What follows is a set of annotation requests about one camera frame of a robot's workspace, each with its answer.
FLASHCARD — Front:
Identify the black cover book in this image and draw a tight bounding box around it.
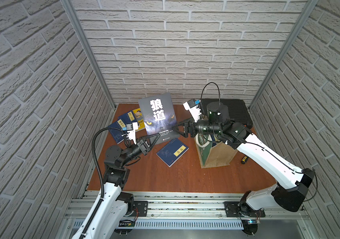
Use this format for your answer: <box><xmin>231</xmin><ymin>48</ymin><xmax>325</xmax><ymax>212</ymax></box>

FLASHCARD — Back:
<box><xmin>138</xmin><ymin>93</ymin><xmax>180</xmax><ymax>145</ymax></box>

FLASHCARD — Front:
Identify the yellow cartoon cover book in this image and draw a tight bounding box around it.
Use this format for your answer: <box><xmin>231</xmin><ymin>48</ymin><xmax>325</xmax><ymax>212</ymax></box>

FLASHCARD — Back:
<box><xmin>133</xmin><ymin>108</ymin><xmax>145</xmax><ymax>131</ymax></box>

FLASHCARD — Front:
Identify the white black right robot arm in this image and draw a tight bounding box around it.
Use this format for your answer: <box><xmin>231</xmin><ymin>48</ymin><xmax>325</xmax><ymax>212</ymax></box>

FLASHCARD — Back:
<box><xmin>173</xmin><ymin>99</ymin><xmax>315</xmax><ymax>217</ymax></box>

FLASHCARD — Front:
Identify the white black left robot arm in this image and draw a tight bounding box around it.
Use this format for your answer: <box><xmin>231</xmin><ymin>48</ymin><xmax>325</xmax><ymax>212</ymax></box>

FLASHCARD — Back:
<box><xmin>72</xmin><ymin>133</ymin><xmax>160</xmax><ymax>239</ymax></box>

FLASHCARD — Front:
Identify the black plastic tool case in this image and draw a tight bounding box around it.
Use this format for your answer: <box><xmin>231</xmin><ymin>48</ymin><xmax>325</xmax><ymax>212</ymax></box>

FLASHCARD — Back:
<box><xmin>201</xmin><ymin>99</ymin><xmax>253</xmax><ymax>129</ymax></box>

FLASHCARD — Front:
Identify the small yellow black cylinder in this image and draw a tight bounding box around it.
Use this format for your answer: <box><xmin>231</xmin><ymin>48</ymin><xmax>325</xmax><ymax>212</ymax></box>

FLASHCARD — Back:
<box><xmin>241</xmin><ymin>155</ymin><xmax>249</xmax><ymax>164</ymax></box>

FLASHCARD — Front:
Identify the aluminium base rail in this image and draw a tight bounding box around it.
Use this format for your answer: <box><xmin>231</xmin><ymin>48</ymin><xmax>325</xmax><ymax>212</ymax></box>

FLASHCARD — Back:
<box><xmin>65</xmin><ymin>190</ymin><xmax>308</xmax><ymax>231</ymax></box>

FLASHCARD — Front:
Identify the black corrugated cable conduit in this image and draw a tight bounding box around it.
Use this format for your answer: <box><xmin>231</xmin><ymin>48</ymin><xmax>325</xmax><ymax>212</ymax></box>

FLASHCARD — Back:
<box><xmin>78</xmin><ymin>126</ymin><xmax>126</xmax><ymax>239</ymax></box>

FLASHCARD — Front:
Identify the aluminium frame post left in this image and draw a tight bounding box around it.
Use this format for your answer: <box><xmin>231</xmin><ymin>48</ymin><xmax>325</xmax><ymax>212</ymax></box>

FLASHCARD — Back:
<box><xmin>62</xmin><ymin>0</ymin><xmax>117</xmax><ymax>110</ymax></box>

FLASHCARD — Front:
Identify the aluminium frame post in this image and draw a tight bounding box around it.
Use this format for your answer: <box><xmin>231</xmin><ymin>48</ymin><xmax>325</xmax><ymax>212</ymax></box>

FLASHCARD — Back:
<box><xmin>248</xmin><ymin>0</ymin><xmax>318</xmax><ymax>111</ymax></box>
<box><xmin>62</xmin><ymin>0</ymin><xmax>117</xmax><ymax>110</ymax></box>

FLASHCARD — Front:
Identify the aluminium frame post right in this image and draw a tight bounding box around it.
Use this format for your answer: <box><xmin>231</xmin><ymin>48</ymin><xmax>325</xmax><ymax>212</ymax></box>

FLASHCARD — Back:
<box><xmin>248</xmin><ymin>0</ymin><xmax>318</xmax><ymax>111</ymax></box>

